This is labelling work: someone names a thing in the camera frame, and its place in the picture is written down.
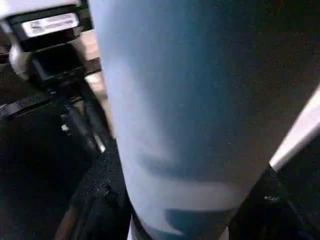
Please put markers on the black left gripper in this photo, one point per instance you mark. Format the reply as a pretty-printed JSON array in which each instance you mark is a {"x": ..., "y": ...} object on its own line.
[{"x": 75, "y": 115}]

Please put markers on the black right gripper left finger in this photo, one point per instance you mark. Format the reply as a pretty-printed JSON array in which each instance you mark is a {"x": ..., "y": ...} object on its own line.
[{"x": 97, "y": 200}]

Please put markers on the black work mat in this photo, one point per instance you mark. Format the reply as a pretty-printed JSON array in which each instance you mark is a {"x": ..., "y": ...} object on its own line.
[{"x": 35, "y": 175}]

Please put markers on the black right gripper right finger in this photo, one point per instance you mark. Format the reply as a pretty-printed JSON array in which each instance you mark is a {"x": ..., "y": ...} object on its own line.
[{"x": 277, "y": 210}]

